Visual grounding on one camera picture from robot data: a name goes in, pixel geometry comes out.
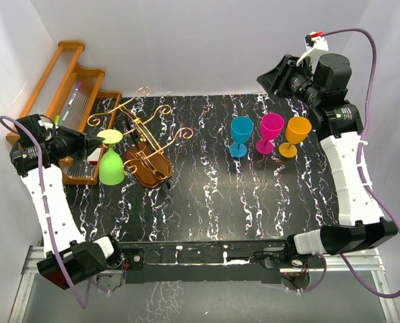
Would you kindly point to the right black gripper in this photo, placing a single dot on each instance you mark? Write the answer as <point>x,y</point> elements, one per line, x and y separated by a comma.
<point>277,79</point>

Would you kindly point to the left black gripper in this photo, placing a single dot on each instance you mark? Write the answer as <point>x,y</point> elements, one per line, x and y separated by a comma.
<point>85,144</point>

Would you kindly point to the green wine glass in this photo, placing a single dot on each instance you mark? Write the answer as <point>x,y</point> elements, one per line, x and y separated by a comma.
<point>110,166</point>

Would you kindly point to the pink wine glass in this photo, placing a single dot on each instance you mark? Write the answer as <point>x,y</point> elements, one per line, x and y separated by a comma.
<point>270,128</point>

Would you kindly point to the orange wine glass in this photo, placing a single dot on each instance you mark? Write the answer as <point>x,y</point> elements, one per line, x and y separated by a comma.
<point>297,130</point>

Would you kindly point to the blue wine glass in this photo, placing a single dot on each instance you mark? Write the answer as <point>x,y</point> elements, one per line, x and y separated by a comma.
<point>241,131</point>

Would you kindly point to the gold wire wine glass rack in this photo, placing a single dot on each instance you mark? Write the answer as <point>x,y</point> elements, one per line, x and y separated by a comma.
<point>145,160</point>

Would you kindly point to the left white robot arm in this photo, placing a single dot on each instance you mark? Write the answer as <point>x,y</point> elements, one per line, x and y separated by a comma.
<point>68,258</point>

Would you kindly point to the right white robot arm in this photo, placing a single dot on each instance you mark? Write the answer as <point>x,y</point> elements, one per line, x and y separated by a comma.
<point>361,221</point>

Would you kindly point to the orange wooden shelf rack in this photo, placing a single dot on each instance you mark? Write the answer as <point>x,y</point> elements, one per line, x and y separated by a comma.
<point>58,80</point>

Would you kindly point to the small red white box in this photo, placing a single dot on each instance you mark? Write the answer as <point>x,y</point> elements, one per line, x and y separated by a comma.
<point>94,156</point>

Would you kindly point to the pink green marker pen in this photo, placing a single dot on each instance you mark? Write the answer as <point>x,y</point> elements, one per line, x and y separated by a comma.
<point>63,115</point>

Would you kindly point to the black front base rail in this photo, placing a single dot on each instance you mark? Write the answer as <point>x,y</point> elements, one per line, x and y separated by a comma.
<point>212,261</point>

